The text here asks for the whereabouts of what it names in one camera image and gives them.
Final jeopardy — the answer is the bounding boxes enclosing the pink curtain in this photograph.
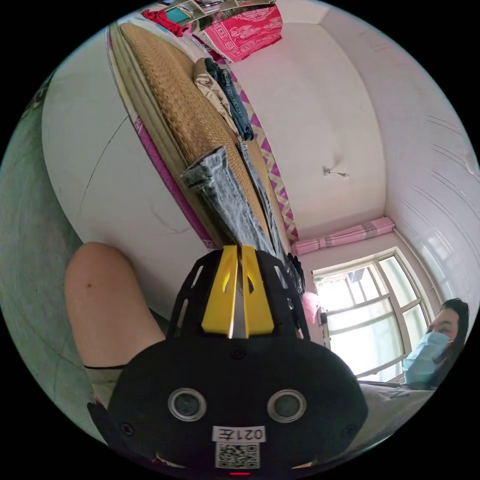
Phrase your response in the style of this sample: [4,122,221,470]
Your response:
[290,216,397,257]

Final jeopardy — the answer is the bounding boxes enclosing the window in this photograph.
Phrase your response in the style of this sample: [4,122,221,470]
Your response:
[311,248,433,384]

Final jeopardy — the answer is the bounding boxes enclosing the pile of clothes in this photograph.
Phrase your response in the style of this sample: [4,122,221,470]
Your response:
[192,57,256,142]

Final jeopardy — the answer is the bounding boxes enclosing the person's body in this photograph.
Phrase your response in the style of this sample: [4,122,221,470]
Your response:
[63,241,471,468]

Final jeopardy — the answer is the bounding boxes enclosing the bed with woven mat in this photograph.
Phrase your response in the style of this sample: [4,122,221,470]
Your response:
[106,21,301,251]

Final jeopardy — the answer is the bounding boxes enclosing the red patterned cloth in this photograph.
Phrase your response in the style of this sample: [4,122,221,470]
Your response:
[192,5,283,63]

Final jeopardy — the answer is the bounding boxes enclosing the red garment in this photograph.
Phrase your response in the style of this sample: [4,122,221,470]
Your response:
[141,8,189,38]

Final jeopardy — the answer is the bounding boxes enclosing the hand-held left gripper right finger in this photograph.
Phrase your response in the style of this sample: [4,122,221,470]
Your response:
[241,245,275,337]

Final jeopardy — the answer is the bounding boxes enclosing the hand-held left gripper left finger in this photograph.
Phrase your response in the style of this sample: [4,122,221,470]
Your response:
[200,245,240,337]

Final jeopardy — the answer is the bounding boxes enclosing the white gray jeans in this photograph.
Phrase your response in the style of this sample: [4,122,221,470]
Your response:
[181,142,305,301]

